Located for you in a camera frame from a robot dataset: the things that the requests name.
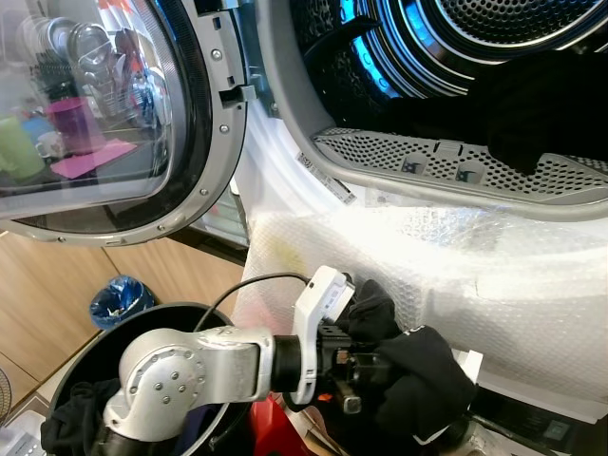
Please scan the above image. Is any black wrapped left gripper finger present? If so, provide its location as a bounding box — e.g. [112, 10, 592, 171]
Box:
[366, 326, 476, 443]
[344, 278, 400, 341]

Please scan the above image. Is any black clothes pile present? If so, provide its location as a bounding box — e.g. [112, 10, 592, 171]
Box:
[40, 380, 120, 456]

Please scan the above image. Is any clear bubble wrap sheet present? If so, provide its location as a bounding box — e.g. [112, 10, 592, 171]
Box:
[233, 204, 608, 409]

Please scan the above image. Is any red plastic box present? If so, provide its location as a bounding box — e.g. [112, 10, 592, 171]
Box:
[249, 394, 314, 456]

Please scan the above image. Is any white washer with black panel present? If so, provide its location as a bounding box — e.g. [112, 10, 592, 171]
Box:
[465, 380, 608, 456]

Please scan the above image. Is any white barcode sticker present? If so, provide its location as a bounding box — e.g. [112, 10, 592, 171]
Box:
[296, 152, 357, 205]

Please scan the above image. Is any dark blue garment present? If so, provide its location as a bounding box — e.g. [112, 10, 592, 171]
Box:
[176, 404, 253, 456]

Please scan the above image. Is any grey perforated lint filter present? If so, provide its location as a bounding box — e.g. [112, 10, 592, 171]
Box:
[313, 126, 608, 205]

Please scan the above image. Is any white front-load dryer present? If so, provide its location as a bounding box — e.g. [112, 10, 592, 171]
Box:
[195, 0, 608, 424]

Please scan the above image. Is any round glass washer door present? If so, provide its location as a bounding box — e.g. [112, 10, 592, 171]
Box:
[0, 0, 250, 246]

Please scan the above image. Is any blue bin bag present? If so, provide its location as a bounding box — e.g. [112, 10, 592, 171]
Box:
[90, 275, 156, 332]

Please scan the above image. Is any black round laundry basket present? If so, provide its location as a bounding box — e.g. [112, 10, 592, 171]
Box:
[43, 302, 257, 456]

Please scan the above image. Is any black garment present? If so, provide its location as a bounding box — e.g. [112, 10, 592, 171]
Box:
[361, 47, 608, 177]

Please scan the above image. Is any pink cloth mat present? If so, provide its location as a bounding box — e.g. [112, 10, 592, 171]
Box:
[49, 140, 139, 180]

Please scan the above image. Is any magenta plastic cup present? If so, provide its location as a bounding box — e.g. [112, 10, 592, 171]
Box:
[46, 95, 96, 153]

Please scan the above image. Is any green plastic cup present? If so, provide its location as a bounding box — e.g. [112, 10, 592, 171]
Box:
[0, 114, 44, 177]

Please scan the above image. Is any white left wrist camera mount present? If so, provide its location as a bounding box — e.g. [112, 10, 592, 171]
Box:
[290, 266, 355, 405]

